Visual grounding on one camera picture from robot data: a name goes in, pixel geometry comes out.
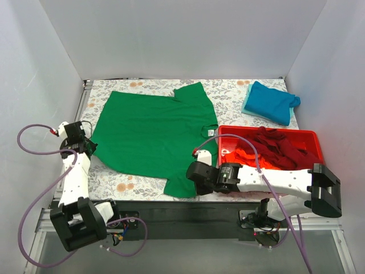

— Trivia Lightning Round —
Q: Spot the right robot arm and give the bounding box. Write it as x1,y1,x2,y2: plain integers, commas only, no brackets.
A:
186,161,342,226

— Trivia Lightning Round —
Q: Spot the red plastic bin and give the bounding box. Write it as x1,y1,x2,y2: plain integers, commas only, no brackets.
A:
218,126,325,164

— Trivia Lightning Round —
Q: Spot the orange-red t-shirt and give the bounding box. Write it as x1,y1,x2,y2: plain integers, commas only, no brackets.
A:
222,148,279,170

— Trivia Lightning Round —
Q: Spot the aluminium frame rail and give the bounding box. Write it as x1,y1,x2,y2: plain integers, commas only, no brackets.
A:
29,209,356,273

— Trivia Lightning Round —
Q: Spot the dark red t-shirt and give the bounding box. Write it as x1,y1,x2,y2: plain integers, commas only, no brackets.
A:
244,127,324,171

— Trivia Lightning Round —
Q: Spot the folded blue t-shirt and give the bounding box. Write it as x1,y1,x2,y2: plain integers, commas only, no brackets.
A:
246,80,301,126

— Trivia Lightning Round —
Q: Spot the green t-shirt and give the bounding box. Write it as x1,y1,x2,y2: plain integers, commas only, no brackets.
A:
91,82,218,198

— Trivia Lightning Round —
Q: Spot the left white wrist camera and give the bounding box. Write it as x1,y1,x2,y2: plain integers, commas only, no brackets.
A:
50,122,69,139

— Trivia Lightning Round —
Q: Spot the folded light teal t-shirt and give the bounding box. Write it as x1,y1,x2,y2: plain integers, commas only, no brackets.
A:
241,83,295,126

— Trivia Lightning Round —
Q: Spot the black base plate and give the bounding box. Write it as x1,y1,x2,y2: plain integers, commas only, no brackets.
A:
85,200,274,242

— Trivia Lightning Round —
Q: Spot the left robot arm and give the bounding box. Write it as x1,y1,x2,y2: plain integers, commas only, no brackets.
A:
50,121,120,252

